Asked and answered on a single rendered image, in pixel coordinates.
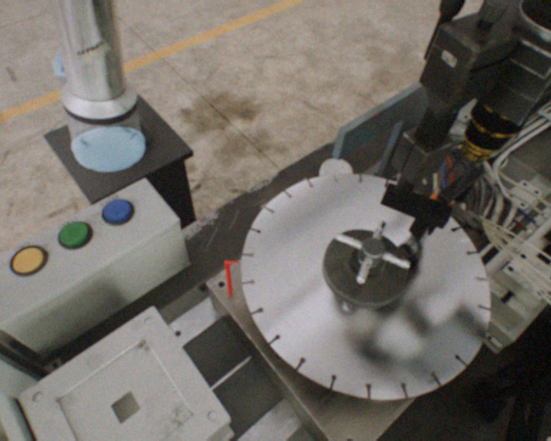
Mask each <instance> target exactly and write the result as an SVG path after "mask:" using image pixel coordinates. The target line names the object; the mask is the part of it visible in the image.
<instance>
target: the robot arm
mask: <svg viewBox="0 0 551 441"><path fill-rule="evenodd" d="M47 2H48V5H50V11H51V14H52V21H53V25H54V30H55V33H56V37H57V41H58V44H59V48H60V52H59V53H58V54H56V55H55V57H54V58H53V61H52V65H53V68H54V73H55V74H56V75H57V76H58V77H59V80H60V84H61V86H62V90H61V100H62V104H63V108H64V111H65V116H66V119H67V122H68V125H69V129H70V134H71V138H72V151H73V153H74V155H75V157H76V159H77V160H78V162H79V163H82V165H83V166H85V167H87V168H88V169H93V170H94V171H98V172H117V171H120V170H123V169H126V168H128V167H131V166H132V165H133V164H134V163H135V162H137V161H138V160H139V159H140V158H141V157H142V156H143V155H144V154H145V153H147V151H148V150H149V148H150V145H151V135H150V130H149V126H148V124H146V123H145V122H144V120H143V119H142V117H141V116H139V115H138V105H137V95H136V89H135V88H134V86H133V85H131V84H130V83H129V82H127V81H126V79H125V73H124V65H123V55H122V39H121V30H119V22H118V13H117V5H116V0H47Z"/></svg>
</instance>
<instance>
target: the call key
mask: <svg viewBox="0 0 551 441"><path fill-rule="evenodd" d="M43 259H44V255H43V253H42V252H41V251H40V249H38V248H27V249H26V250H24V251H23V252H20V253H19V254H18V255H17V256H16V257H15V259H14V263H13V264H14V269H15V270H16V271H17V272H19V273H28V272H31V271H33V270H35V269H37V268H38V266H39V265H40V264H41V263H42V262H43Z"/></svg>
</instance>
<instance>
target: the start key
mask: <svg viewBox="0 0 551 441"><path fill-rule="evenodd" d="M88 237H89V229H88V228H87V225H86V224H84V223H82V222H77V221H76V222H71V223H69V224H67V225H66V226H64V227H63V228H62V229H61V230H60V233H59V238H60V239H61V241H62V242H63V244H66V245H67V246H71V247H72V246H77V245H80V244H82V243H83V242H85V241H86V240H87V238H88Z"/></svg>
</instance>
